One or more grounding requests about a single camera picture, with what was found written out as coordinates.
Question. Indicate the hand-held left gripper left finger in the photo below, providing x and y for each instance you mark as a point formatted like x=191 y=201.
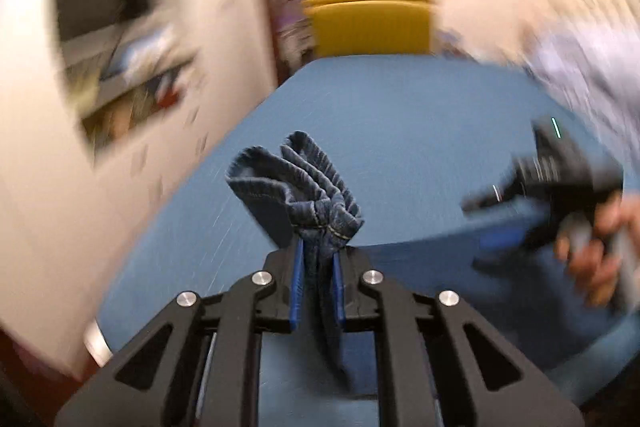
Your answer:
x=296 y=287

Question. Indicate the bed with blue mattress cover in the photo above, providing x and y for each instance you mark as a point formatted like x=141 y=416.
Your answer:
x=400 y=122

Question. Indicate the yellow upholstered chair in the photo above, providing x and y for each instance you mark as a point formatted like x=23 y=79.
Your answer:
x=370 y=27

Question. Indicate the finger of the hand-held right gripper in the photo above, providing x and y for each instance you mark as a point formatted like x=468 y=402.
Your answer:
x=500 y=241
x=492 y=199

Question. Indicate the cream wardrobe with shelves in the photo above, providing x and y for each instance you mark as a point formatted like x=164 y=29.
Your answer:
x=30 y=182

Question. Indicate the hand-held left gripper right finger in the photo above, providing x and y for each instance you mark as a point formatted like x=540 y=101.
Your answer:
x=340 y=292

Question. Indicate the person's right hand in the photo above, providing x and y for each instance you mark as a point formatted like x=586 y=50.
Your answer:
x=590 y=274

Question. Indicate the blue denim pants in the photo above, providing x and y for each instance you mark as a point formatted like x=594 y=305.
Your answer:
x=300 y=187

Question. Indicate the grey star-print duvet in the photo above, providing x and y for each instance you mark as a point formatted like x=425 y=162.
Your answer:
x=590 y=67

